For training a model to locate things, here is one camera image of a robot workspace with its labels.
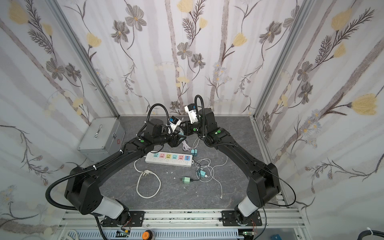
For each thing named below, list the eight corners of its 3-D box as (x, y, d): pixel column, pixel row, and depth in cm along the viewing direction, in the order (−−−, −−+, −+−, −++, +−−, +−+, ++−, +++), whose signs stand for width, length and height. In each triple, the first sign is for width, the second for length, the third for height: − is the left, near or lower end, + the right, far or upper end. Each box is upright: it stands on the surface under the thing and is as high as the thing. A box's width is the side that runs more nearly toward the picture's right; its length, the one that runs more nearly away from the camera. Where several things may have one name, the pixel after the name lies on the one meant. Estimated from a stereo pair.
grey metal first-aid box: (90, 162, 97) (74, 148, 83) (105, 132, 112) (93, 117, 99) (116, 162, 97) (104, 148, 83) (127, 132, 112) (118, 117, 99)
